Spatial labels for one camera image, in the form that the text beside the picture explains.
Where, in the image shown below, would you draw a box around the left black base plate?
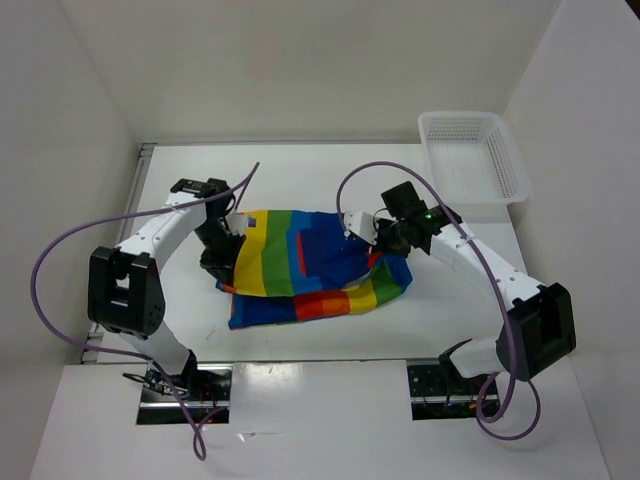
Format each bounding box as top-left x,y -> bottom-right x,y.
123,363 -> 233,425

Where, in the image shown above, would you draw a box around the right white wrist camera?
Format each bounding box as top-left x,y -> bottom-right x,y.
342,211 -> 378,246

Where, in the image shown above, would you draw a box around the white plastic basket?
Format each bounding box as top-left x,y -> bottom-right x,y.
417,111 -> 530,207

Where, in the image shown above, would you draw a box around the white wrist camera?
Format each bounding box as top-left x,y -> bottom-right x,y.
226,212 -> 258,236
342,211 -> 378,246

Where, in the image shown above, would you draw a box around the aluminium table edge rail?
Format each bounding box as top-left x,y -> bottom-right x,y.
82,142 -> 158,364

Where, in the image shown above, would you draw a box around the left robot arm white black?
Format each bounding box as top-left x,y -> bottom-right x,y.
88,178 -> 246,400

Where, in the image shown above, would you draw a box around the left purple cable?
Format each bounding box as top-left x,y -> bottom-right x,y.
30,161 -> 261,461

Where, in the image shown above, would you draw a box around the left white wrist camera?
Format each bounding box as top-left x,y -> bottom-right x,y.
226,212 -> 258,236

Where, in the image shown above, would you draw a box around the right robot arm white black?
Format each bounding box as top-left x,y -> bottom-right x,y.
376,181 -> 576,393

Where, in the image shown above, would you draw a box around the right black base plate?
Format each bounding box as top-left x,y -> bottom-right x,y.
406,359 -> 488,421

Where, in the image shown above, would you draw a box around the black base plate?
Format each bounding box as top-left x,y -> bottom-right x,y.
406,359 -> 488,421
123,363 -> 233,425

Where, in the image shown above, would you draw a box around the rainbow striped shorts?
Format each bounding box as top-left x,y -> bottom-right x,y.
217,210 -> 413,330

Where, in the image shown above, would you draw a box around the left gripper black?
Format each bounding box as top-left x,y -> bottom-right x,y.
194,219 -> 246,290

